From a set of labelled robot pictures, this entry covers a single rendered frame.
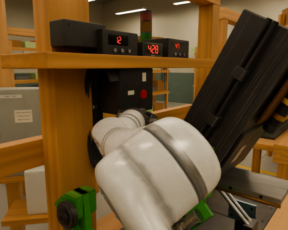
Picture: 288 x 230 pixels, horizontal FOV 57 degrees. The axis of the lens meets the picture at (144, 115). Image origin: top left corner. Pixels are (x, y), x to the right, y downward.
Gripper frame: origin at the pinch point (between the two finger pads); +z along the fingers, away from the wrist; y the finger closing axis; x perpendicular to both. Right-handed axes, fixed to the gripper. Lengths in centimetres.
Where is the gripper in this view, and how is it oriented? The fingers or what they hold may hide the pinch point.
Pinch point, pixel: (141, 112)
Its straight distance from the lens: 87.1
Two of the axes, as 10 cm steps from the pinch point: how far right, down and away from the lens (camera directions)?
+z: 1.9, -2.1, 9.6
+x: -1.2, 9.6, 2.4
